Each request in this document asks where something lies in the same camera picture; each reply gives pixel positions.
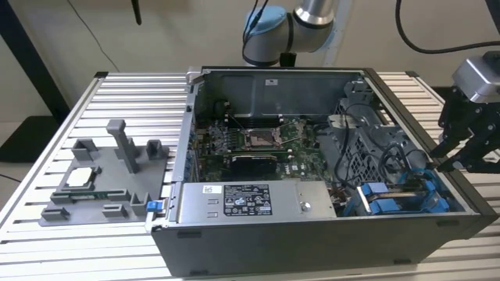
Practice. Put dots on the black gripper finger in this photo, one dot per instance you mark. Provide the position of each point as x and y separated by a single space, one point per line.
481 152
451 145

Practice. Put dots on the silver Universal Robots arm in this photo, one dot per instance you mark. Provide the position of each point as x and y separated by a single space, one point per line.
273 38

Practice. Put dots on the grey metal disk bay cage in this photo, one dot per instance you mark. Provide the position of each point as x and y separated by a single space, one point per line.
371 126

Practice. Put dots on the black table corner cap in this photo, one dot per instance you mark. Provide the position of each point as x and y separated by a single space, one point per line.
412 73
101 74

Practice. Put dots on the green motherboard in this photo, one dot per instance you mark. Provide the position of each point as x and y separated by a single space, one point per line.
308 164

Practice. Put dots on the silver power supply unit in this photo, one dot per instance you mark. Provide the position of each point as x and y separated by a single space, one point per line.
312 190

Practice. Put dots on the CPU socket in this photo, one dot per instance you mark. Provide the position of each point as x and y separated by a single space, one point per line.
260 140

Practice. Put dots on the white case label sticker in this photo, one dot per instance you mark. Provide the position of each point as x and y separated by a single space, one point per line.
271 82

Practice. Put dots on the black graphics card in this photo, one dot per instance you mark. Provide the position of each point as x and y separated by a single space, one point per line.
253 168

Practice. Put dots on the dark grey PC case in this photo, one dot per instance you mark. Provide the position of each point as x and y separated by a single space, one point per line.
273 248

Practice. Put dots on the blue case latch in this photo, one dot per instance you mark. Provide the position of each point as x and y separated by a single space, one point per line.
153 205

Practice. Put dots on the grey parts rack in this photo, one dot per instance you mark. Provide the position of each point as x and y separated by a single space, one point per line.
117 175

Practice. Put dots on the black hanging antenna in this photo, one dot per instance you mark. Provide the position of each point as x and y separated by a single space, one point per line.
136 11

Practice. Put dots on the silver CPU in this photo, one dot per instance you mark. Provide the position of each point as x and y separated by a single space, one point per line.
80 177

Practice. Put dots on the black box on floor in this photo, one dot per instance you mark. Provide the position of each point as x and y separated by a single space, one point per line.
27 140

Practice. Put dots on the black slanted frame post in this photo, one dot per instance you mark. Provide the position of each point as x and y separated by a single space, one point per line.
33 58

